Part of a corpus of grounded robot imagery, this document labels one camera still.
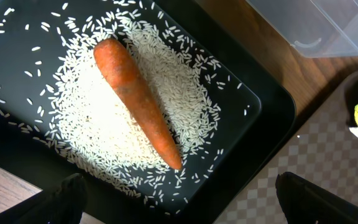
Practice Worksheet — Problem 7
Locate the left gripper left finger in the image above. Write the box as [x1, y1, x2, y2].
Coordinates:
[0, 173, 88, 224]

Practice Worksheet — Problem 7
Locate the white rice pile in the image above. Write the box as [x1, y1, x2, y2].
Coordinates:
[0, 0, 251, 215]

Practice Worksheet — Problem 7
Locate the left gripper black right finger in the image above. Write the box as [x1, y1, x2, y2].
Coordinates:
[275, 172, 358, 224]

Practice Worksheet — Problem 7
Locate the brown serving tray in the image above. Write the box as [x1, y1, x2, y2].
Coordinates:
[217, 72, 358, 224]

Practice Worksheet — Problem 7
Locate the orange carrot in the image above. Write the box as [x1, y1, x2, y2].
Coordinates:
[93, 39, 182, 170]

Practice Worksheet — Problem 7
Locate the clear plastic storage bin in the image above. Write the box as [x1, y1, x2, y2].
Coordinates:
[247, 0, 358, 58]

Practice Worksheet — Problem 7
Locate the black plastic tray bin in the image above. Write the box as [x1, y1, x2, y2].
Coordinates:
[0, 1, 296, 223]

